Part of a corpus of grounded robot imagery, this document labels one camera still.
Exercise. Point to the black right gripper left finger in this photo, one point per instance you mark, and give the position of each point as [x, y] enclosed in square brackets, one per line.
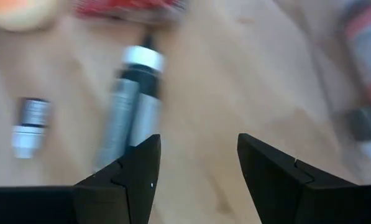
[110, 199]

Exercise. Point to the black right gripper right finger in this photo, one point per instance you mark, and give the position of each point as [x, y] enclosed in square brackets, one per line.
[284, 193]

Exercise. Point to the black food colouring bottle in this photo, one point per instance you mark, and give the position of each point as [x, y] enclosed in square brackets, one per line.
[135, 102]

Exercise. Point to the red food colouring bottle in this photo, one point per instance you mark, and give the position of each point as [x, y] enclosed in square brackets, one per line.
[367, 46]

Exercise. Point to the red snack packet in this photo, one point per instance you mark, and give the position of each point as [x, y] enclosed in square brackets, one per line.
[126, 7]

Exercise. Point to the clear plastic bin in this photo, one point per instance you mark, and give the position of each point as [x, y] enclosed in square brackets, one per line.
[337, 93]

